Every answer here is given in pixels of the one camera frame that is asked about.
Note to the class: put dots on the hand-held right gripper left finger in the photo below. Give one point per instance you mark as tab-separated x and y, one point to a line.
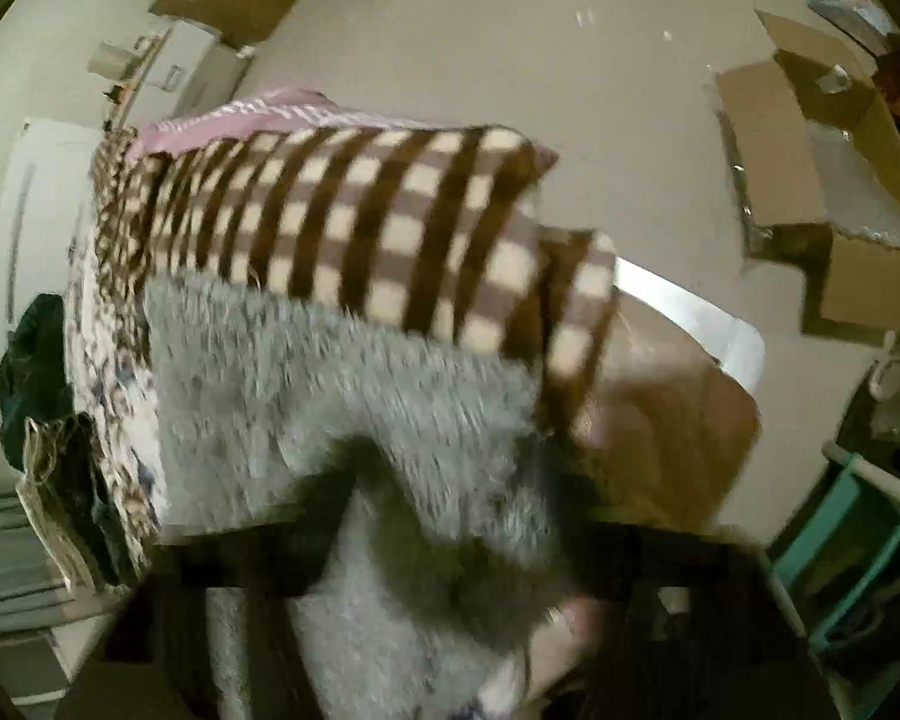
232	559

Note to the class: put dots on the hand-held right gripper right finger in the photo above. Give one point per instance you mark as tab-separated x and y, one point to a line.
667	559

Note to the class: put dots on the grey fluffy towel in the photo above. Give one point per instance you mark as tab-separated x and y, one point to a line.
360	405

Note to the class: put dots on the person's left hand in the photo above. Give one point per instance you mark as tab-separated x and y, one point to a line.
574	641

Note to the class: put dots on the beige tote bag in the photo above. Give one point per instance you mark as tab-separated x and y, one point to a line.
56	502

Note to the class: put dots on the teal rack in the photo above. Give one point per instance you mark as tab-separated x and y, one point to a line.
862	532

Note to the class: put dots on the floral patterned blanket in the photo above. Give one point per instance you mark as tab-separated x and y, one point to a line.
109	390

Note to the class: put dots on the grey striped mat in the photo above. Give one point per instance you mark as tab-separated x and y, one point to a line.
15	555

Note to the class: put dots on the dark green cloth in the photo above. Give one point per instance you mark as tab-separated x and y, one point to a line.
37	367

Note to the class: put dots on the brown checkered blanket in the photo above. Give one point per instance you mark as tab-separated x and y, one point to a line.
375	225

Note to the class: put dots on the white appliance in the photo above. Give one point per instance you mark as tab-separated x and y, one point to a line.
34	240

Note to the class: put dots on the open cardboard box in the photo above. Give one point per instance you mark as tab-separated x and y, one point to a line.
817	165

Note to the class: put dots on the pink striped cloth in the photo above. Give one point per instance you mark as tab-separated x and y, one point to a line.
270	116

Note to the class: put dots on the white cabinet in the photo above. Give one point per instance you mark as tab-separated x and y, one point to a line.
187	67

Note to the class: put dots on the silver foil bag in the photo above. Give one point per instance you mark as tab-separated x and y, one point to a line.
851	4

